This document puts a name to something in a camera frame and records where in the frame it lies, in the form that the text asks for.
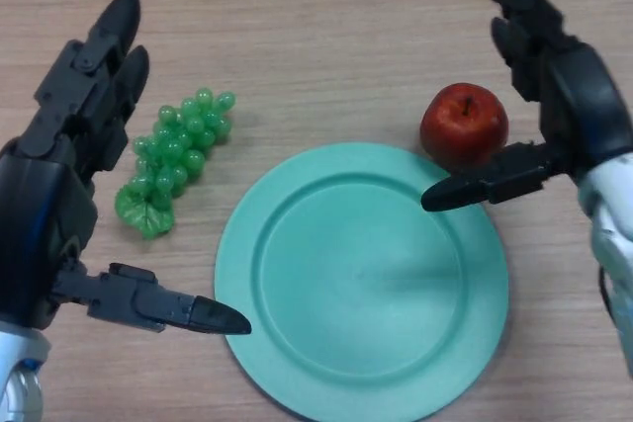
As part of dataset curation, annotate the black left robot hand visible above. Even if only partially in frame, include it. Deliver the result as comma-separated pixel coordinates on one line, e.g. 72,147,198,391
0,0,252,337

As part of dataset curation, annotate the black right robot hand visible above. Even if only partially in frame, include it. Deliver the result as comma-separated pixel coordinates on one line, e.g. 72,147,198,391
419,0,633,213

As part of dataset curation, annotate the red apple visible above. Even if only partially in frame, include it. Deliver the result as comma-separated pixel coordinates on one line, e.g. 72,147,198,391
419,83,510,172

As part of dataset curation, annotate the green round plate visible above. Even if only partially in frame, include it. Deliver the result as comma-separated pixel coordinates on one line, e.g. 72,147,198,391
214,142,510,422

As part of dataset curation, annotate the green plastic grape bunch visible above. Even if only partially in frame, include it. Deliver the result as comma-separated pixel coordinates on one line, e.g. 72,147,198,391
115,87,237,240

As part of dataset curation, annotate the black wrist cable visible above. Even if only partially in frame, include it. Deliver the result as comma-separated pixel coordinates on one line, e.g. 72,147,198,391
596,263,633,383

